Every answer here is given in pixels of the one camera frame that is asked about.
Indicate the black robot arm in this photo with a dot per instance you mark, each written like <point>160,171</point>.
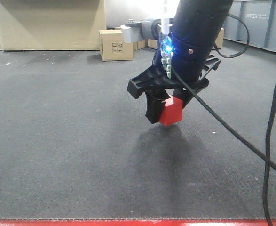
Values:
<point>182,59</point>

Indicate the black gripper finger view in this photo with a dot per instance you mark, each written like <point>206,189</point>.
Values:
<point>184,95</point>
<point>156,100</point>

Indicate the large cardboard box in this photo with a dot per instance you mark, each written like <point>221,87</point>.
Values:
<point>51,24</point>

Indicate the small cardboard box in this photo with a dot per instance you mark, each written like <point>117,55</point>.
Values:
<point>113,47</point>

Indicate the green circuit board blue light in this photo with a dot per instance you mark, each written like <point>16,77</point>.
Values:
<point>166,49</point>

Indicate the red magnetic cube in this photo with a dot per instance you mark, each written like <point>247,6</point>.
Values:
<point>172,112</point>

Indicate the dark grey table mat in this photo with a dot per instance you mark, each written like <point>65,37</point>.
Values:
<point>75,144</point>

